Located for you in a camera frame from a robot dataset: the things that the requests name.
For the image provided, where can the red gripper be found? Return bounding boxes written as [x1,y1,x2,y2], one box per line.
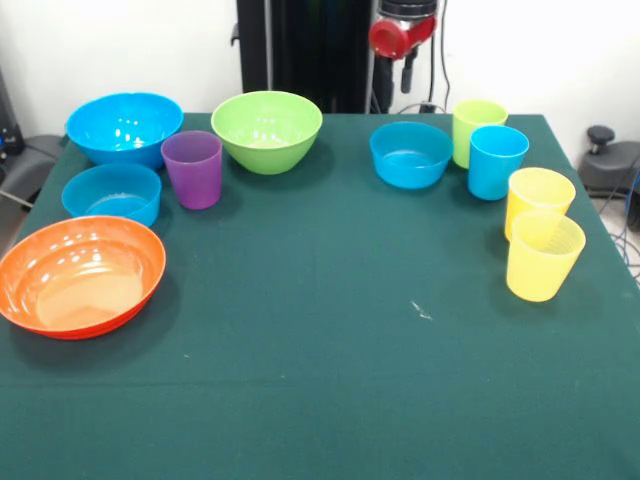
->
[368,16,438,95]

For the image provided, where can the small blue bowl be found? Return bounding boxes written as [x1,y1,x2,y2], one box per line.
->
[60,162,163,229]
[368,121,455,190]

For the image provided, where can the purple cup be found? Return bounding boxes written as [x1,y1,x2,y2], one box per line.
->
[160,130,224,211]

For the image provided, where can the green cup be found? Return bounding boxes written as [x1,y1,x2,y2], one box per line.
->
[452,99,510,170]

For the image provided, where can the blue cup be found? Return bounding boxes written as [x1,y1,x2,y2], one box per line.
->
[467,125,530,202]

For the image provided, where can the green bowl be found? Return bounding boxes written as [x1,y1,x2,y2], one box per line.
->
[210,90,324,176]

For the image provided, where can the yellow cup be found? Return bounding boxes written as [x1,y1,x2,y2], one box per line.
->
[505,210,587,304]
[503,167,577,242]

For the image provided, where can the black stand base with knob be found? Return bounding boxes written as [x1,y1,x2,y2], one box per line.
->
[579,124,640,201]

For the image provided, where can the large blue bowl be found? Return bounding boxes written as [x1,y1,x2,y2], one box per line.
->
[65,91,185,171]

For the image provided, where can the dark green tablecloth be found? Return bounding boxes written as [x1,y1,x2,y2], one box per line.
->
[0,112,640,480]

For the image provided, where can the orange bowl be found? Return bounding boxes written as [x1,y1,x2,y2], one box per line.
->
[0,215,168,342]

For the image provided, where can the black device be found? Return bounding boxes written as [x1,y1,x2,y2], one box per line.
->
[0,69,25,157]

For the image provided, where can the black wall cable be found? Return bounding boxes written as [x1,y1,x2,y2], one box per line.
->
[437,0,454,114]

